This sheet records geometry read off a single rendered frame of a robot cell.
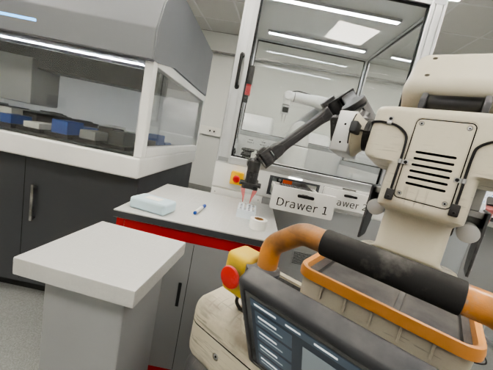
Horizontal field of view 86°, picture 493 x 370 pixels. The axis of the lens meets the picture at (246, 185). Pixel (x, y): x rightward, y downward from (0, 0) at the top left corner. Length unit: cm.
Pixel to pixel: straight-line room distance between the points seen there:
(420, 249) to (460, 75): 38
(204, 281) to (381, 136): 78
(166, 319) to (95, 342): 46
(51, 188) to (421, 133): 164
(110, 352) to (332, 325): 59
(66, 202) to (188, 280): 88
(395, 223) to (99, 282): 66
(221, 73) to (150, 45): 370
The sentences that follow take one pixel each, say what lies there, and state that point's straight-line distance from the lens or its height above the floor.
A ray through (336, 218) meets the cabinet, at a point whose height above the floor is 76.
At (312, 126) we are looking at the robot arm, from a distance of 124.
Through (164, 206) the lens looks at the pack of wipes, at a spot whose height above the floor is 80.
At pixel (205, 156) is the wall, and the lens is 497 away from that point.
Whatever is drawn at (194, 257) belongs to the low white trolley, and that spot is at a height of 63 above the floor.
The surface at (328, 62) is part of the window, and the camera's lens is 163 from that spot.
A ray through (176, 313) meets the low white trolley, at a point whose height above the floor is 39.
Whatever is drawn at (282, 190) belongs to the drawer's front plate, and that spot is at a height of 91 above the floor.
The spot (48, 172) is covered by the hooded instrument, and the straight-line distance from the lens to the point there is 172.
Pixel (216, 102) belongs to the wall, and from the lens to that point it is 497.
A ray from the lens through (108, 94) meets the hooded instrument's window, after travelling 147.
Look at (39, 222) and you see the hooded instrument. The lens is 183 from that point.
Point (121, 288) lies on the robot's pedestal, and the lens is 62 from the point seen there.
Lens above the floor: 110
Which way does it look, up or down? 10 degrees down
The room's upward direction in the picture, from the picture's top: 12 degrees clockwise
